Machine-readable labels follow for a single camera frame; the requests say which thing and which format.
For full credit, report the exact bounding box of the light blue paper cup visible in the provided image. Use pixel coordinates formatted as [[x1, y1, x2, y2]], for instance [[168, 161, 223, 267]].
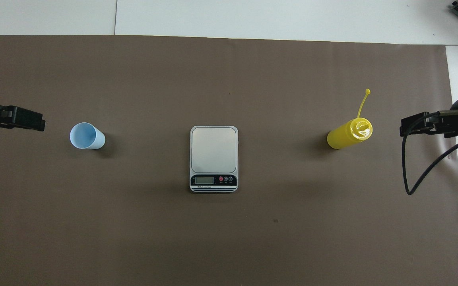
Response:
[[70, 122, 106, 150]]

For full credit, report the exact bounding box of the yellow squeeze bottle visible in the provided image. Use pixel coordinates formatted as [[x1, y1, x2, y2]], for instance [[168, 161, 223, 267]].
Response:
[[327, 89, 373, 150]]

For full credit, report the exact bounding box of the silver digital kitchen scale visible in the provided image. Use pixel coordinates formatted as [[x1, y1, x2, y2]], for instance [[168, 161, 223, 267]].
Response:
[[190, 126, 239, 193]]

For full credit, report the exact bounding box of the brown table mat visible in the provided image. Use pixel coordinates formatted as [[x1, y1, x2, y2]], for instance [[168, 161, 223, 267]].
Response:
[[0, 35, 458, 286]]

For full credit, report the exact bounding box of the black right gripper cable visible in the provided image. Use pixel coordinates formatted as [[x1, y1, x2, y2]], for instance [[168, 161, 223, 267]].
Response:
[[402, 109, 458, 195]]

